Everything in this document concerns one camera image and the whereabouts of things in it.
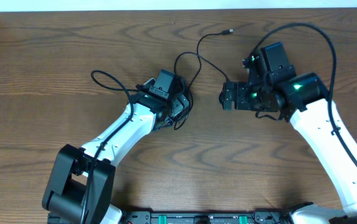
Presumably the black USB cable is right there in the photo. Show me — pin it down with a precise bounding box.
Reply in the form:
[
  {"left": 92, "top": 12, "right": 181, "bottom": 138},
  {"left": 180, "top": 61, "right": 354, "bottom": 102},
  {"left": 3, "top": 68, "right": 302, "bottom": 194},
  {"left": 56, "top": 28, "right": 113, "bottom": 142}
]
[{"left": 156, "top": 29, "right": 234, "bottom": 131}]

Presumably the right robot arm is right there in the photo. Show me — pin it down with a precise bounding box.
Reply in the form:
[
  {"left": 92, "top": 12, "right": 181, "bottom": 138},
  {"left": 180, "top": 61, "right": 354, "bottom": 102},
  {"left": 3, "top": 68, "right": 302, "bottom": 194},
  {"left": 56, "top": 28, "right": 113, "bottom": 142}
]
[{"left": 219, "top": 42, "right": 357, "bottom": 223}]

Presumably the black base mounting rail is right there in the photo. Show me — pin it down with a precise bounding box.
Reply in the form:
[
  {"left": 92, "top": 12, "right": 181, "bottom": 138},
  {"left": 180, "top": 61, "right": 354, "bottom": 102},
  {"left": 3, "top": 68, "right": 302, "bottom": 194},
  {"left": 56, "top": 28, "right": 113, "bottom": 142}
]
[{"left": 47, "top": 210, "right": 294, "bottom": 224}]

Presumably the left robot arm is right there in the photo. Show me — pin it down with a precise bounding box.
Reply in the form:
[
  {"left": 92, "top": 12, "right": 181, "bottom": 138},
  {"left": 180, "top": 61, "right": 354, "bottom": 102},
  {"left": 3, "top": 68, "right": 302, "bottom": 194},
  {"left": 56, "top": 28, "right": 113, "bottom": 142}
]
[{"left": 42, "top": 70, "right": 189, "bottom": 223}]

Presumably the black left camera cable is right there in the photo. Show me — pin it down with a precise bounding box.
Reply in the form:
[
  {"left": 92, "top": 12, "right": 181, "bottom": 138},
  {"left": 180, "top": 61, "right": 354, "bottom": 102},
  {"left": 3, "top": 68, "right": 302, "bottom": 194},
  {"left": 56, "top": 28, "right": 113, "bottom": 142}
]
[{"left": 78, "top": 69, "right": 141, "bottom": 224}]

